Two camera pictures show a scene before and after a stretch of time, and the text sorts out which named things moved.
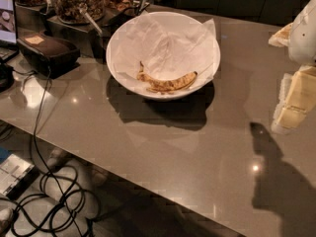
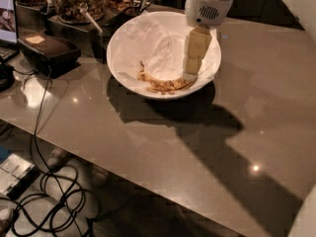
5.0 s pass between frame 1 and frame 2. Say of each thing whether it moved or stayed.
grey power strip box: stayed
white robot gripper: moved
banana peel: stayed
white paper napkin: stayed
